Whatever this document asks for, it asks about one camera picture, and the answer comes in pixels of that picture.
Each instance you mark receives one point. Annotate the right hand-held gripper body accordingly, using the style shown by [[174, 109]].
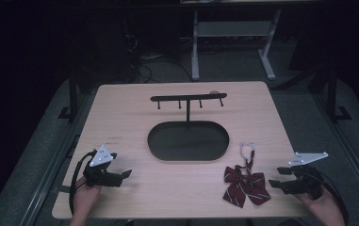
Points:
[[306, 180]]

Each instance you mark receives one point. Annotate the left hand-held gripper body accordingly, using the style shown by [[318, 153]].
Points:
[[100, 177]]

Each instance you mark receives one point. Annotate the person's left hand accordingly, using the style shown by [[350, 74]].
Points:
[[85, 196]]

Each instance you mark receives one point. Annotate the person's right hand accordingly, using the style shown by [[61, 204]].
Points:
[[318, 204]]

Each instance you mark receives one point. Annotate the maroon striped bow tie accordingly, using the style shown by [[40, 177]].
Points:
[[246, 185]]

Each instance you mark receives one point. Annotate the black hook stand with tray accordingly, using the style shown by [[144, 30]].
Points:
[[188, 141]]

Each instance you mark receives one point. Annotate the black metal stand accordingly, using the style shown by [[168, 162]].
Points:
[[333, 94], [72, 94]]

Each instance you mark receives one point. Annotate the small round grey disc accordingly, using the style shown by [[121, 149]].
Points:
[[214, 92]]

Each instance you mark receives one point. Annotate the white metal desk frame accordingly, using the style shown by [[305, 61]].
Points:
[[230, 29]]

